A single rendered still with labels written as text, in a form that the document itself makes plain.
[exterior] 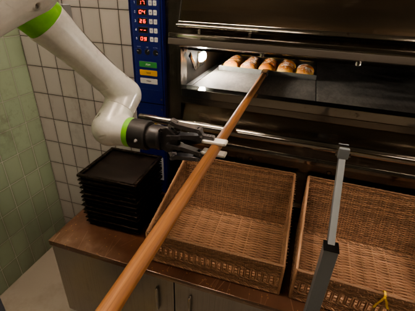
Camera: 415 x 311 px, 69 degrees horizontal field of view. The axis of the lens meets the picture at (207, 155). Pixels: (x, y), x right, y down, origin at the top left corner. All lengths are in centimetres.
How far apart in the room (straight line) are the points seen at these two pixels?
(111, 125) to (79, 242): 71
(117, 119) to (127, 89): 11
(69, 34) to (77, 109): 99
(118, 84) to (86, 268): 90
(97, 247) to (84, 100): 79
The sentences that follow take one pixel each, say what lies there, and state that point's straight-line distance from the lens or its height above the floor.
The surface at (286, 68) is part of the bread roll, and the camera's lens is 181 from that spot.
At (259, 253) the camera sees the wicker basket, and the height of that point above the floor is 59.
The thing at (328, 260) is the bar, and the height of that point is 92.
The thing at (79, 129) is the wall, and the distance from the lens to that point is 189.
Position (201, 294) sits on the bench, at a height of 53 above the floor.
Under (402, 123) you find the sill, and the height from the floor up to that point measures 115.
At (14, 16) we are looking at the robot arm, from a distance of 69.
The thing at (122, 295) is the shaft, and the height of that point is 120.
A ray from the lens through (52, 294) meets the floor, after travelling 214.
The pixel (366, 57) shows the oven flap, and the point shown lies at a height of 141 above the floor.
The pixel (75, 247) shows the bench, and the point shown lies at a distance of 150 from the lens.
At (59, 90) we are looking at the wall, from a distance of 188.
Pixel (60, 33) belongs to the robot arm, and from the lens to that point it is 89.
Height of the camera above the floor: 158
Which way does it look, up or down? 28 degrees down
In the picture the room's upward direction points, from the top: 2 degrees clockwise
